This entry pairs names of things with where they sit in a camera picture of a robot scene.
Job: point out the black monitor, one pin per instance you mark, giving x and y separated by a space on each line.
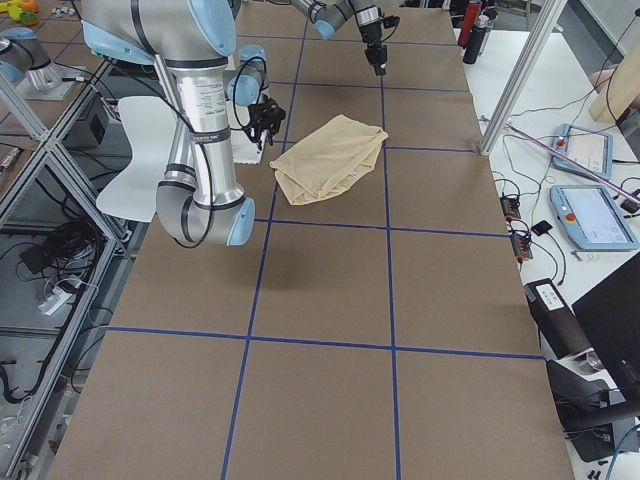
608 315

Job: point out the orange circuit board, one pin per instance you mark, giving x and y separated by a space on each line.
510 207

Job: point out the blue teach pendant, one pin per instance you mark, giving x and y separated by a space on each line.
591 219
585 147

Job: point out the aluminium frame post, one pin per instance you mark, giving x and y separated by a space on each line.
538 36

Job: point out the blue teach pendant far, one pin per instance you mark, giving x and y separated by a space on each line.
585 147

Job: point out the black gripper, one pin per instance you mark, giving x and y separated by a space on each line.
263 116
373 37

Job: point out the red bottle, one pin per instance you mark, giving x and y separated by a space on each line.
471 14

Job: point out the white plastic chair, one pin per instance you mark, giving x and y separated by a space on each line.
149 125

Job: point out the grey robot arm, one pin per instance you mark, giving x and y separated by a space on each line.
187 139
327 19

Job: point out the blue teach pendant near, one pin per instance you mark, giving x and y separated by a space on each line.
591 219

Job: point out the beige long-sleeve printed shirt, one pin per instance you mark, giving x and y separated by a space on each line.
329 161

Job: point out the white power strip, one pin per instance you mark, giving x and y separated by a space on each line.
58 297

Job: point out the black bottle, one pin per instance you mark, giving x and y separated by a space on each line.
476 39

